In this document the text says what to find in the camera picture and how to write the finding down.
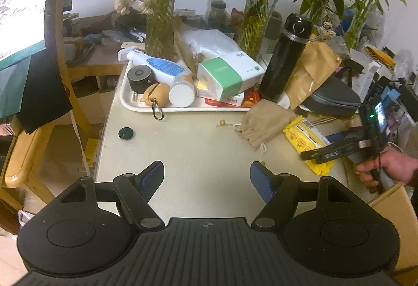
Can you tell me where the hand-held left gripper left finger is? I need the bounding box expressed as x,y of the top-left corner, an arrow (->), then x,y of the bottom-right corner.
60,160 -> 165,230

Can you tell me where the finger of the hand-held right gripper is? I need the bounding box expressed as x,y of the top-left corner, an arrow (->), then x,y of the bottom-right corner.
300,146 -> 319,162
325,132 -> 361,147

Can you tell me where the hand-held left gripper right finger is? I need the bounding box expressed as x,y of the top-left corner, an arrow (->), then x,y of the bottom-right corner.
250,161 -> 360,230

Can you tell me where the cardboard box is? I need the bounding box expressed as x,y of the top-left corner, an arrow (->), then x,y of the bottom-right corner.
345,155 -> 418,275

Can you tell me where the person's right hand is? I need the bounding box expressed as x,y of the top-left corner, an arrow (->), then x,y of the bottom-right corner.
355,145 -> 418,194

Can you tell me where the yellow packet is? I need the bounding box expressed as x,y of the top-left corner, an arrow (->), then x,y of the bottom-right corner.
283,116 -> 338,176

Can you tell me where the grey zip case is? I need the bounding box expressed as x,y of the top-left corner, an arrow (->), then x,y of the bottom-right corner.
302,77 -> 362,117

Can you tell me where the tall white box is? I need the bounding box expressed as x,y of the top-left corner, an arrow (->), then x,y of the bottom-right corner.
351,49 -> 377,101

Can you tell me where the yellow cloth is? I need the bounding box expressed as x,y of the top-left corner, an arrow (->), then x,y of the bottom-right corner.
365,46 -> 393,66

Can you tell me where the yellow tag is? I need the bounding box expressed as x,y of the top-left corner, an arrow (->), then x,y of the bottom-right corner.
83,139 -> 99,165

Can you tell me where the brown paper bag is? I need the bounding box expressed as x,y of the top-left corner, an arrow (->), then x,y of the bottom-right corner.
286,39 -> 342,111

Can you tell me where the white tray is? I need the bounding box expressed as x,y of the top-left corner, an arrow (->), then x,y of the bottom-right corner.
120,67 -> 262,113

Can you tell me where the red packet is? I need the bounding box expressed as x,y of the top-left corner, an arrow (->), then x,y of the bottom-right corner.
205,91 -> 260,109

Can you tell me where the tan pouch with carabiner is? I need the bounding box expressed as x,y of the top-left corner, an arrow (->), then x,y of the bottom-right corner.
140,83 -> 171,121

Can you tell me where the small white yellow box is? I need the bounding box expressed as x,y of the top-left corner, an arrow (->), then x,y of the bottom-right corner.
196,80 -> 245,107

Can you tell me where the white pill bottle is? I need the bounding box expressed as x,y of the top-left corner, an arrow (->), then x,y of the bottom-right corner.
169,74 -> 196,108

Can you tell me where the black thermos bottle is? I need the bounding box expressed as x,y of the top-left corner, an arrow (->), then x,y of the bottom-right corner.
259,12 -> 316,104

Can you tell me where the black round jar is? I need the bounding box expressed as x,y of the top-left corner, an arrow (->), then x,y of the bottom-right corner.
127,65 -> 155,94

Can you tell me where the green white tissue box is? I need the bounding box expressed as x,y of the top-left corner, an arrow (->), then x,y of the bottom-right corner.
197,52 -> 266,102

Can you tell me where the white spray bottle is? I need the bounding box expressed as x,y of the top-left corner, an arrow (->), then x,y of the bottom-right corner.
118,47 -> 194,83

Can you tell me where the wooden chair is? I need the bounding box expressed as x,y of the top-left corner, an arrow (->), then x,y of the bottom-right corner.
0,0 -> 99,209

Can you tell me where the wooden side table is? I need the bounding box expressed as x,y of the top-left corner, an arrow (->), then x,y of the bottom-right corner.
65,13 -> 147,78

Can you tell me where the black cloth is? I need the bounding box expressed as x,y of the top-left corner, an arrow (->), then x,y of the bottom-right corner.
16,51 -> 74,135

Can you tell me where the brown paper sheet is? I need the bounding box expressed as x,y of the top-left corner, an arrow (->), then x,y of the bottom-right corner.
172,16 -> 197,78

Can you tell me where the white plastic bag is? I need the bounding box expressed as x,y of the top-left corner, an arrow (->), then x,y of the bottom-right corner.
181,29 -> 243,62

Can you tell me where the glass vase with dried flowers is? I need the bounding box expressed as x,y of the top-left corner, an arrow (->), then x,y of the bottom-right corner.
114,0 -> 210,60

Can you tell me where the glass jar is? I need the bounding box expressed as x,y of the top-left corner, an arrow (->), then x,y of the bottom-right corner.
209,0 -> 228,29

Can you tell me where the clear green plastic mailer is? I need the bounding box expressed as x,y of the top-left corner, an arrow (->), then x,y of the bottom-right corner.
0,0 -> 63,118

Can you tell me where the tan drawstring pouch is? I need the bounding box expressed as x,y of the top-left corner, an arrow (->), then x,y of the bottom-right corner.
216,100 -> 296,161

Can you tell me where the small tripod camera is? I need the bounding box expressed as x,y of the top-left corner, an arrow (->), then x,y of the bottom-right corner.
341,57 -> 365,88

